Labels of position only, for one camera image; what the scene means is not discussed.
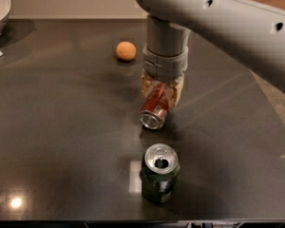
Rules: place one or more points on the red coke can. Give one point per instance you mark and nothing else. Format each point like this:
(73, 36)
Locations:
(155, 108)

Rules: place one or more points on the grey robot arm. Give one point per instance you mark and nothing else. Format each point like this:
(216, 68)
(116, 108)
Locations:
(250, 32)

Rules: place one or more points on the green soda can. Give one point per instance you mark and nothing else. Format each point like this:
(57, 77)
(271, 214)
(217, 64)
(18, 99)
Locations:
(160, 168)

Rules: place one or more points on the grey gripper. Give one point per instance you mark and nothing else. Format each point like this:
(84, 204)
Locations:
(163, 64)

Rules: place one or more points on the orange fruit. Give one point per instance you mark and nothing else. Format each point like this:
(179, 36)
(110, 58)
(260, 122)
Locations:
(126, 51)

